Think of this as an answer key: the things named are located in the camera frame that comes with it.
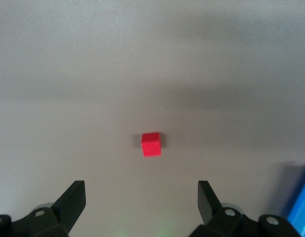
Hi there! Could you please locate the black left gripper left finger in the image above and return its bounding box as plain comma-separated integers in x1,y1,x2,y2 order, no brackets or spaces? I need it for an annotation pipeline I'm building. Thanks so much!
0,180,87,237

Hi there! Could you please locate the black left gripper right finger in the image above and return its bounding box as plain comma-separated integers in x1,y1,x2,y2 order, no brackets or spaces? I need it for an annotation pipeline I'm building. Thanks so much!
191,180,301,237

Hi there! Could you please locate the red cube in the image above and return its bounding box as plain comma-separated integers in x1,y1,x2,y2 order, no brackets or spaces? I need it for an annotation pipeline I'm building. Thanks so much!
141,132,162,158

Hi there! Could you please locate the blue plastic storage bin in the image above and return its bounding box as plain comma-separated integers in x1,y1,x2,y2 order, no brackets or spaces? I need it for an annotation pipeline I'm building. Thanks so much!
286,164,305,237

